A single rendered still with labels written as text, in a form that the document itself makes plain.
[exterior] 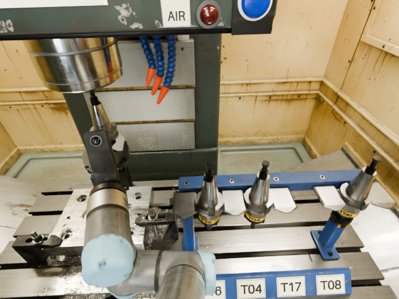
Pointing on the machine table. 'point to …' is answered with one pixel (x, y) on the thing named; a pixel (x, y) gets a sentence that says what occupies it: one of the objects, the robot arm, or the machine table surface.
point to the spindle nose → (76, 63)
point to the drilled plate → (73, 245)
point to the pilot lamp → (209, 14)
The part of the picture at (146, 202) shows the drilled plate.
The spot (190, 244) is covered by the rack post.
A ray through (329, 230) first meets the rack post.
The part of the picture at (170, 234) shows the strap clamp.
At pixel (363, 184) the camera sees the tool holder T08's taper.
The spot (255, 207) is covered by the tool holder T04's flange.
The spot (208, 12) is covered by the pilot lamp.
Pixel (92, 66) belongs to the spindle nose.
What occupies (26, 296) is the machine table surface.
